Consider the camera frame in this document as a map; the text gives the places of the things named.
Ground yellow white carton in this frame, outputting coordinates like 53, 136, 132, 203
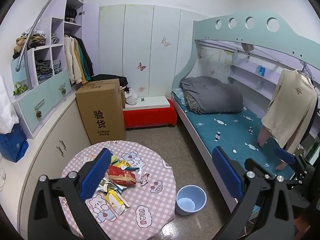
105, 190, 131, 216

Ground red snack packet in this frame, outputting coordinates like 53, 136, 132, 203
107, 165, 136, 186

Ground lilac shelf unit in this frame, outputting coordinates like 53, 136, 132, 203
11, 0, 99, 139

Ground grey folded duvet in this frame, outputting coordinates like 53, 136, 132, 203
180, 76, 244, 114

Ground white paper bag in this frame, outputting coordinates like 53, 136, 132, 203
0, 76, 19, 134

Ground teal patterned mattress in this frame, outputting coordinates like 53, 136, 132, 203
172, 89, 294, 179

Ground white curved cabinet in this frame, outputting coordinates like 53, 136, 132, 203
1, 94, 91, 239

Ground red bench with white top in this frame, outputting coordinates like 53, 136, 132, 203
123, 96, 177, 129

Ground tall brown cardboard box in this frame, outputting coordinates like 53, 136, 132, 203
75, 79, 126, 144

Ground hanging clothes on rail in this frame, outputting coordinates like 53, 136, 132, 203
63, 35, 91, 85

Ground white plastic bag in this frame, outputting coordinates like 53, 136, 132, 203
124, 88, 138, 106

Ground beige hanging shirt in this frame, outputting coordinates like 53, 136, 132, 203
257, 69, 318, 154

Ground blue shopping bag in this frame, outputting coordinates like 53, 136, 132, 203
0, 124, 29, 163

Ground chrome curved pole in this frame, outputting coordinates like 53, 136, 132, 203
15, 0, 72, 72

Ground teal bunk bed frame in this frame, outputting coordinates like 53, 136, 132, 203
172, 12, 319, 210

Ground light blue trash bin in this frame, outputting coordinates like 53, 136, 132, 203
175, 185, 207, 216

